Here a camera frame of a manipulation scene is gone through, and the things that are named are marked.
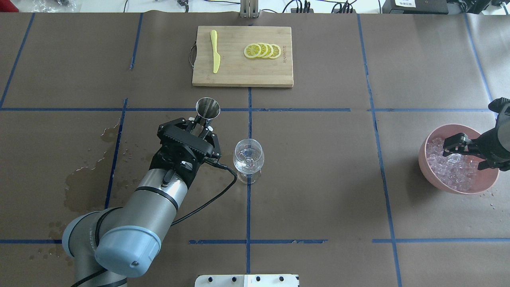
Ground pile of clear ice cubes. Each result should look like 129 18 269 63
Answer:
426 138 479 191

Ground lemon slice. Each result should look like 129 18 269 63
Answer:
263 43 274 59
257 43 266 58
243 43 262 59
269 44 282 59

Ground pink bowl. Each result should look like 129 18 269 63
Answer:
418 124 500 195

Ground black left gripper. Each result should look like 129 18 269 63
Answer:
149 118 222 184

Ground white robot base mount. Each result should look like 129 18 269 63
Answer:
194 274 300 287

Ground steel double jigger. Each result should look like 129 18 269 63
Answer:
191 97 221 133

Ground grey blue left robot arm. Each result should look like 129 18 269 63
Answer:
62 116 221 287

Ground black box device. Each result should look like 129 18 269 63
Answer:
381 0 448 15

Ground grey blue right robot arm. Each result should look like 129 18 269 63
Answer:
442 97 510 171

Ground bamboo cutting board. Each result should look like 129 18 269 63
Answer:
192 26 294 88

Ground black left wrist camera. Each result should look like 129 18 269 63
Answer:
157 129 208 161

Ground yellow plastic knife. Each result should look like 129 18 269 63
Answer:
210 30 222 73

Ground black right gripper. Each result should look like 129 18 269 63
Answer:
442 133 510 171

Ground aluminium frame post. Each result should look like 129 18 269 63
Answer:
240 0 260 18

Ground clear plastic bag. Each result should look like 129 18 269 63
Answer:
31 0 82 13

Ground clear wine glass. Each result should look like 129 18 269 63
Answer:
233 139 265 184

